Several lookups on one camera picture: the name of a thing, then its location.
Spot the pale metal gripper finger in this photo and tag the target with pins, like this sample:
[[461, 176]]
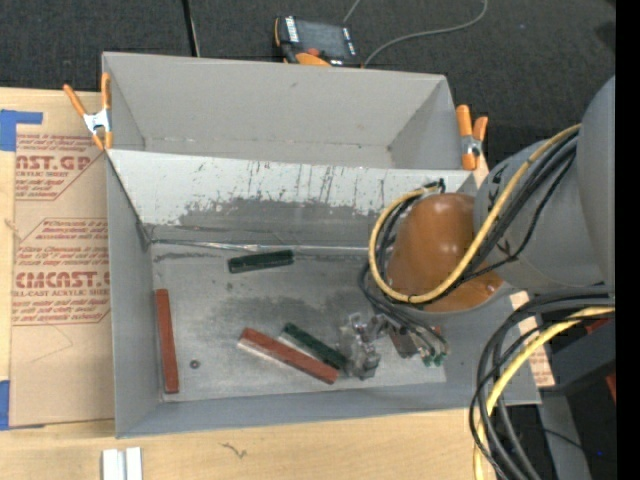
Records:
[[368, 363], [356, 332]]

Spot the dark green flat block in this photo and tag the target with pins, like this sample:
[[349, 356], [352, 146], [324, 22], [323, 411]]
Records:
[[260, 261], [315, 344]]

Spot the red-brown flat block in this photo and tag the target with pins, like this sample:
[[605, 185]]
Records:
[[166, 340], [290, 355]]

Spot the grey metal bin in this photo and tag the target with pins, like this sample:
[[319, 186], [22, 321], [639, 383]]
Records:
[[280, 203]]

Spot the brown cardboard board, red print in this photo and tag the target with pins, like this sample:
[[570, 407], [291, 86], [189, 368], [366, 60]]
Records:
[[60, 248]]

